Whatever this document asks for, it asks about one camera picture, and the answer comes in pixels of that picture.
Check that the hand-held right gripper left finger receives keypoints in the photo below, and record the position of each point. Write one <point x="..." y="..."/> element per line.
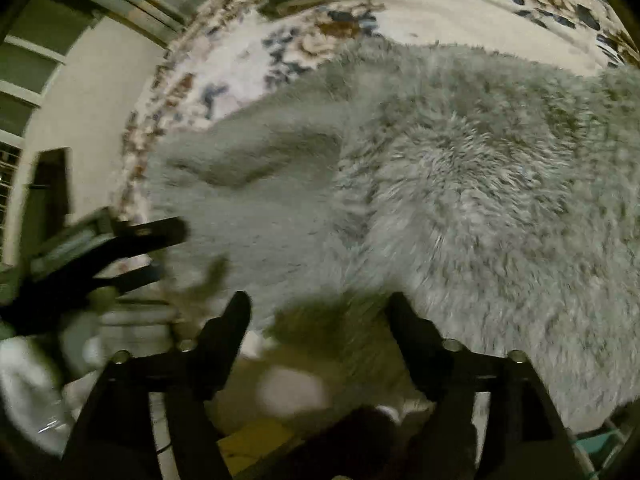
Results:
<point x="231" y="320"/>

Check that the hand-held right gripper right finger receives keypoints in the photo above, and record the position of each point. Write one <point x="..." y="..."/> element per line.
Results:
<point x="406" y="321"/>

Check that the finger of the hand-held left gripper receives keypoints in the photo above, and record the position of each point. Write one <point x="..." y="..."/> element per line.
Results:
<point x="131" y="280"/>
<point x="150" y="236"/>

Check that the grey fluffy blanket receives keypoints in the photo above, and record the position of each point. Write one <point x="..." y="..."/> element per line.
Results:
<point x="450" y="200"/>

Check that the yellow flat object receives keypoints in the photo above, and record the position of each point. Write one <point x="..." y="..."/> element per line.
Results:
<point x="255" y="441"/>

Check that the white plastic bag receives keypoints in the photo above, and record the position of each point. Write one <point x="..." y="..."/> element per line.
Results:
<point x="30" y="390"/>

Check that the teal object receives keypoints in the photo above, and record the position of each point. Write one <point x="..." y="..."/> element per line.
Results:
<point x="598" y="446"/>

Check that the floral bed sheet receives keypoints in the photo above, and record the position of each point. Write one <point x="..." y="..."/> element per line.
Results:
<point x="440" y="15"/>

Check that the dark wall fixture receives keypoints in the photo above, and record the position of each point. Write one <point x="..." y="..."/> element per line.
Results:
<point x="50" y="185"/>

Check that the window with white frame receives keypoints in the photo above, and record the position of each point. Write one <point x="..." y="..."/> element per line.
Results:
<point x="20" y="70"/>

